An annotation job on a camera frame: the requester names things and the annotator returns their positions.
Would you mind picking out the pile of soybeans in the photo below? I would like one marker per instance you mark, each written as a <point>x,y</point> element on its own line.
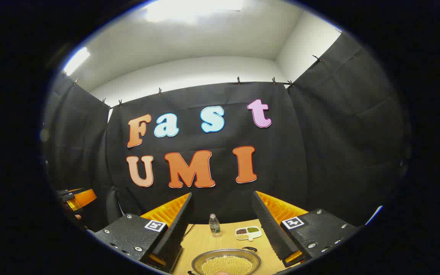
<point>225,265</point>

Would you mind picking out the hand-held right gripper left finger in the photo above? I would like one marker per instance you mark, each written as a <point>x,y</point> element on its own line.
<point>178,225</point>

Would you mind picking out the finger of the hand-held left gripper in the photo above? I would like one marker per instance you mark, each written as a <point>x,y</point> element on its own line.
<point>85,198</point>

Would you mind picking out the white divided dish of beans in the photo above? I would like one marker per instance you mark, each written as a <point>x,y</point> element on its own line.
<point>256,233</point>

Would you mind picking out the clear plastic water bottle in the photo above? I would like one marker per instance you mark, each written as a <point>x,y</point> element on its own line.
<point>214,227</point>

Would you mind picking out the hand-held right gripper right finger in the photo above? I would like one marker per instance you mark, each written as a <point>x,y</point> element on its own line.
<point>269,229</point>

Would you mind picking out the ceiling light panel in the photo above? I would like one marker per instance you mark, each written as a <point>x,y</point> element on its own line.
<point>76,60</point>
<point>189,9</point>

